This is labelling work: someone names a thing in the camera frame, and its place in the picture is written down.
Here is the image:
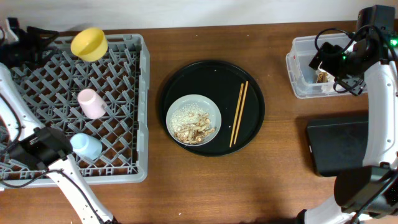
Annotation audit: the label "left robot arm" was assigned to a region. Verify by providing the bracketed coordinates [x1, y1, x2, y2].
[1, 17, 117, 223]

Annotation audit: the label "grey plate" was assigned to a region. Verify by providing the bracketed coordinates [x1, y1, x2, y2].
[165, 95, 221, 147]

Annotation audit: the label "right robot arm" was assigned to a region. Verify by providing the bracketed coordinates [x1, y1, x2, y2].
[286, 5, 397, 223]

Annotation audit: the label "round black tray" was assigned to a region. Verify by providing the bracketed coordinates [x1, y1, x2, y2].
[158, 60, 265, 157]

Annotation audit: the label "food scraps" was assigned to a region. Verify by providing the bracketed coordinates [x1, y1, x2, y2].
[170, 103, 216, 145]

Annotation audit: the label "clear plastic bin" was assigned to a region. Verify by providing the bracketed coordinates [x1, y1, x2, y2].
[285, 36, 343, 99]

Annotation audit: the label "pink cup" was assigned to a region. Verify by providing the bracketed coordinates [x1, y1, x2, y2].
[77, 88, 106, 119]

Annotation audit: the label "black rectangular bin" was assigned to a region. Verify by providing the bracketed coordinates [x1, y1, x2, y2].
[306, 115, 368, 177]

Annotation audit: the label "yellow bowl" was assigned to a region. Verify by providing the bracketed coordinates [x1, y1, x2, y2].
[70, 27, 108, 62]

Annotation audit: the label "wooden chopstick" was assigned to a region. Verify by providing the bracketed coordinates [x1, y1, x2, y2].
[233, 81, 248, 145]
[229, 83, 244, 148]

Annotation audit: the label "white napkin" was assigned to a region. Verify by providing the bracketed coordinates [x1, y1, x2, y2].
[321, 82, 337, 94]

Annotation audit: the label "light blue cup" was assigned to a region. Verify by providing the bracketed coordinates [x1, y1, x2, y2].
[70, 133, 102, 160]

